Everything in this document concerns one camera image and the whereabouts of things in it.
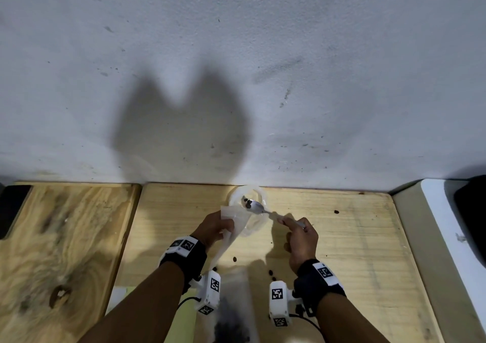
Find person's right hand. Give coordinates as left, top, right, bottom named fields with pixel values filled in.
left=277, top=217, right=319, bottom=275

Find person's left hand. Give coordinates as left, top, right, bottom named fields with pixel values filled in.
left=189, top=210, right=235, bottom=252

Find small clear plastic bag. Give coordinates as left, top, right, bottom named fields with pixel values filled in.
left=211, top=205, right=253, bottom=268
left=205, top=269, right=259, bottom=343

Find metal spoon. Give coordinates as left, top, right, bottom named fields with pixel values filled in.
left=249, top=200, right=306, bottom=230

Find dark seeds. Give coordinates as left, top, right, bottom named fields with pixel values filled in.
left=214, top=297, right=251, bottom=343

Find person's right forearm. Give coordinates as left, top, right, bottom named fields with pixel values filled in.
left=317, top=293, right=392, bottom=343

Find person's left forearm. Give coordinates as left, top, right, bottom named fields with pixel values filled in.
left=77, top=263, right=185, bottom=343

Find black left wristband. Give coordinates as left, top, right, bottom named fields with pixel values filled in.
left=159, top=235, right=208, bottom=294

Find black wristband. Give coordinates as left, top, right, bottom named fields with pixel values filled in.
left=293, top=259, right=347, bottom=317
left=159, top=235, right=208, bottom=294

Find black right wristband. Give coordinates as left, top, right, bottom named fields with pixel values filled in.
left=293, top=259, right=347, bottom=317

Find yellow label backing sheet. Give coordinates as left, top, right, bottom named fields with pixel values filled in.
left=106, top=285, right=198, bottom=343

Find white cabinet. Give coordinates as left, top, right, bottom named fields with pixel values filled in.
left=393, top=179, right=486, bottom=343

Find black bag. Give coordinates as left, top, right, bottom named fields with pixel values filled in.
left=454, top=176, right=486, bottom=268

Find black flat phone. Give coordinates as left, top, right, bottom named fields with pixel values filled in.
left=0, top=184, right=32, bottom=240

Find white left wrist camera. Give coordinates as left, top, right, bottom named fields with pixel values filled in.
left=193, top=270, right=222, bottom=316

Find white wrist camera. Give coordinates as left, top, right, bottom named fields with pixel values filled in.
left=193, top=270, right=222, bottom=316
left=268, top=280, right=303, bottom=327

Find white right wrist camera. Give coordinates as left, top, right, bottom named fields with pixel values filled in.
left=268, top=280, right=303, bottom=327

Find black right camera cable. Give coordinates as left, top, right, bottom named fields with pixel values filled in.
left=290, top=314, right=323, bottom=332

